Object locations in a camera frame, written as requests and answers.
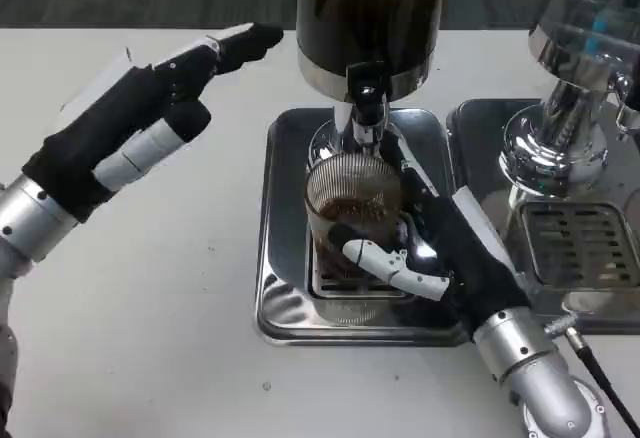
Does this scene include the clear steel drink dispenser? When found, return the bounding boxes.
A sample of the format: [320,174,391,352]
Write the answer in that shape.
[499,0,640,194]

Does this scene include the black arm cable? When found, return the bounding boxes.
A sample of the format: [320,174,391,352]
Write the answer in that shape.
[543,312,640,438]

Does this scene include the clear ribbed glass cup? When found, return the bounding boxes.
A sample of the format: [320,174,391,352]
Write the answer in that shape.
[303,152,404,327]

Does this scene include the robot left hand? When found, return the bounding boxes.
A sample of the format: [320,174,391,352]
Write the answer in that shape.
[22,21,285,224]

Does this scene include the chrome dispenser tap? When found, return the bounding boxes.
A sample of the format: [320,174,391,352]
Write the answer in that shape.
[607,70,640,142]

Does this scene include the steel drain grid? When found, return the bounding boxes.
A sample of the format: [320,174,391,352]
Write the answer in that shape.
[519,201,640,289]
[305,227,416,300]

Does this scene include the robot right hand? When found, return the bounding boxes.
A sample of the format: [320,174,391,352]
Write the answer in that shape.
[327,138,534,344]

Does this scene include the black dispenser tap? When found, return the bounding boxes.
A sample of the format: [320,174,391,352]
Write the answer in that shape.
[345,61,390,148]

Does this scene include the drink dispenser with dark liquid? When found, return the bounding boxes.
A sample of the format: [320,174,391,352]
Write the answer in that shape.
[294,0,451,172]

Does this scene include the steel drip tray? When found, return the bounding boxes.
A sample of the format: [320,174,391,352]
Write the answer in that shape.
[254,106,471,348]
[446,98,640,335]

